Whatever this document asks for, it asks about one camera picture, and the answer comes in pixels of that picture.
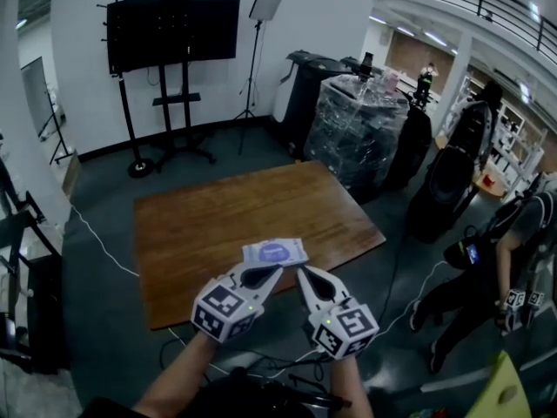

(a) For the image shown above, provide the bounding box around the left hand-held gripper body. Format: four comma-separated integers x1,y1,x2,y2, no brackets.
190,275,267,345

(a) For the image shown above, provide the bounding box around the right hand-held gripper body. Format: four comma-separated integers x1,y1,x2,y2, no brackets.
307,302,380,361

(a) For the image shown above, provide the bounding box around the blue plastic packet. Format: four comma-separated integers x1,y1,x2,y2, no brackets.
256,242,292,263

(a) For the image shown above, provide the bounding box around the white wet wipe pack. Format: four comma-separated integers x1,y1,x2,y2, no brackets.
241,237,310,266

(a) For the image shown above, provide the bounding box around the person's left forearm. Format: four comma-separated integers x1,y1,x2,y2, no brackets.
132,331,224,418

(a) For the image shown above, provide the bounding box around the person's right forearm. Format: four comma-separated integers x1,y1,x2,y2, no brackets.
328,354,372,418

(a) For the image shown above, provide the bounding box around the wooden table with black legs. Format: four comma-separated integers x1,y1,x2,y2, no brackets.
132,159,387,332

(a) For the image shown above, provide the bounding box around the person's dark clothing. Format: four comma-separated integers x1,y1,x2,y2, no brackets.
77,365,350,418

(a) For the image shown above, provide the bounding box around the black waist pack with screen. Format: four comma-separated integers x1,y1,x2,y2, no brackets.
443,233,485,272

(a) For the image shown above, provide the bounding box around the large black bag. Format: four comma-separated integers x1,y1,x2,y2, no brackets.
406,147,478,244

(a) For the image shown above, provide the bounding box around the plastic wrapped pallet load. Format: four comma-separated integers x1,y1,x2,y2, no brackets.
303,72,408,205

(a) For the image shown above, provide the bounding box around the black pole stand round base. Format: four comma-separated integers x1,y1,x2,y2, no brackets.
97,0,154,179

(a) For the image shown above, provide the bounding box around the black covered machine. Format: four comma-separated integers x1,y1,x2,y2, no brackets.
385,98,433,190

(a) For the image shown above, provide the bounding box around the yellow-green table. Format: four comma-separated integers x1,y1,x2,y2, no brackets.
463,349,534,418

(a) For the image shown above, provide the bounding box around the black lidded bin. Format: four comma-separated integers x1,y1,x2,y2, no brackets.
272,49,346,148

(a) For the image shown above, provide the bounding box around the black shelf rack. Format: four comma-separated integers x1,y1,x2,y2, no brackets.
0,189,67,374

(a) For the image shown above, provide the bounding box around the black wheeled television stand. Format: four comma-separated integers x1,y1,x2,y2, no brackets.
145,0,217,167

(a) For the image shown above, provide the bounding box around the cardboard sheet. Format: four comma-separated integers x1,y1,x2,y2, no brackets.
60,147,84,198

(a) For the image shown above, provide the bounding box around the black cylinder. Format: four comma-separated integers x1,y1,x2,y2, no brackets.
359,51,376,83

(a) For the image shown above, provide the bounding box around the black television screen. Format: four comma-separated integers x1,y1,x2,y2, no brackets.
106,0,242,76

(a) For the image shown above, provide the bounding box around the white light panel on tripod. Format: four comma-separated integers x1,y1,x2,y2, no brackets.
237,0,288,157

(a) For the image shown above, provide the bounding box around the whiteboard on black stand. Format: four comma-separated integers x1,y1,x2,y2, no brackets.
20,56,71,165

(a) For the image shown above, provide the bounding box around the white floor cable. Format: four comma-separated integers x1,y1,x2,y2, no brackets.
377,259,450,335
68,204,141,279

